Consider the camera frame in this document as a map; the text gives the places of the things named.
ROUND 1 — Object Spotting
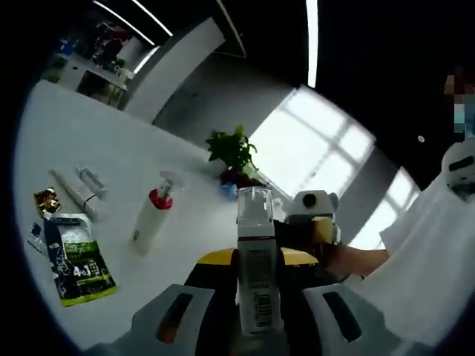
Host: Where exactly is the row of white office desks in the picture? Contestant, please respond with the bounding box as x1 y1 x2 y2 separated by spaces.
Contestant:
39 36 131 108

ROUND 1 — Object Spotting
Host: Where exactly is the gold skincare sachet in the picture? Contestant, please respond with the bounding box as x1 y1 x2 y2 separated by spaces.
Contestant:
33 187 62 215

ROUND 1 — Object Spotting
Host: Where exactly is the small clear-capped skincare bottle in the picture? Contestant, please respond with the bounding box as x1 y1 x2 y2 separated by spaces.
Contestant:
75 164 109 201
235 186 286 337

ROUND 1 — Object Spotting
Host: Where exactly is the short ceiling light bar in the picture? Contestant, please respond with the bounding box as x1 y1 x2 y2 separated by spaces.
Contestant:
305 0 320 89

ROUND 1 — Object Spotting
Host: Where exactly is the green potted plant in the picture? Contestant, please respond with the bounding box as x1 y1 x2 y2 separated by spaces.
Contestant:
205 125 260 182

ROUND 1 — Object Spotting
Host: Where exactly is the white chest-worn device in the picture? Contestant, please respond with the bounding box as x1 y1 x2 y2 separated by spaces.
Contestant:
440 142 475 203

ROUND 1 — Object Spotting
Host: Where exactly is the long ceiling light strip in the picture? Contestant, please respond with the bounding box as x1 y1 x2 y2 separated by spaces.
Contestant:
91 0 159 46
130 0 174 37

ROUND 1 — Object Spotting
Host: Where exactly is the green black skincare packet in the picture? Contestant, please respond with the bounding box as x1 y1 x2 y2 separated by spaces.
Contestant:
42 212 117 308

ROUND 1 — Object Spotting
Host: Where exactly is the white skincare tube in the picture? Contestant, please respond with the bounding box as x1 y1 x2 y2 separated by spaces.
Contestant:
49 168 100 223

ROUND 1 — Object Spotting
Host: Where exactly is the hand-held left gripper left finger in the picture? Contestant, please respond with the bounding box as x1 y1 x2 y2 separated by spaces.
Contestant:
83 248 240 356

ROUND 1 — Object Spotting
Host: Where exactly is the white skincare bottle red collar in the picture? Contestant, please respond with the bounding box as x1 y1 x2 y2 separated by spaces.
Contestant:
128 171 186 257

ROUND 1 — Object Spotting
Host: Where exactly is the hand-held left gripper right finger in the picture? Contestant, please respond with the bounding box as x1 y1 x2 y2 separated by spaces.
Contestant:
280 247 415 356

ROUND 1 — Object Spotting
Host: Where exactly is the blue cloth bundle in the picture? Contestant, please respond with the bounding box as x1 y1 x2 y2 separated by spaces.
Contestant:
221 183 239 202

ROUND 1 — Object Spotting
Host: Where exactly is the clear blue skincare sachet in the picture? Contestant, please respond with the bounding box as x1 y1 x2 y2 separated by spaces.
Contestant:
27 221 51 257

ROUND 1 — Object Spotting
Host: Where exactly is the large bright window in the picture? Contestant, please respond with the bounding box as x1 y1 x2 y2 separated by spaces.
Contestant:
247 85 422 253

